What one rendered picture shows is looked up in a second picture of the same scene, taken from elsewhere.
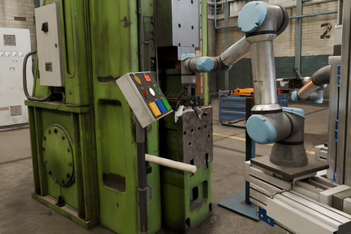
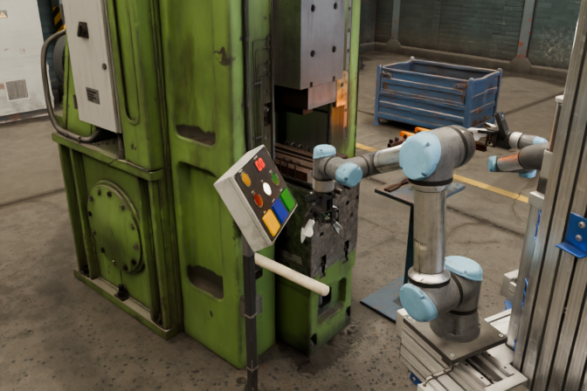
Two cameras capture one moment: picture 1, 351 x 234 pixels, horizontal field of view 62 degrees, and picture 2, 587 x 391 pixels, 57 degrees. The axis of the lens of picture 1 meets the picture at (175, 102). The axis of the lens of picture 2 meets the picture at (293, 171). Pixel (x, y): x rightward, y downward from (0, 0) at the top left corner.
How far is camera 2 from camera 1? 0.68 m
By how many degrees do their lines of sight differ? 15
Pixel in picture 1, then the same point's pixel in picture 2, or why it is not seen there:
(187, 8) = (326, 20)
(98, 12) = (175, 20)
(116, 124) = (207, 201)
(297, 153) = (466, 325)
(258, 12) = (428, 161)
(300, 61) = not seen: outside the picture
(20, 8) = not seen: outside the picture
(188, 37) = (327, 67)
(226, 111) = (389, 103)
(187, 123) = not seen: hidden behind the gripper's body
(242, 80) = (424, 23)
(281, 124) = (446, 298)
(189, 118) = not seen: hidden behind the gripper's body
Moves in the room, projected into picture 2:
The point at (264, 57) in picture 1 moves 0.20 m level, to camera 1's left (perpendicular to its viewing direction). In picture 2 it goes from (431, 215) to (354, 214)
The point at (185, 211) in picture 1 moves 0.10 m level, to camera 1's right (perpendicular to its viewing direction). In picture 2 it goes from (310, 326) to (330, 326)
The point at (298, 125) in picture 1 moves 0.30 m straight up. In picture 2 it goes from (471, 292) to (485, 196)
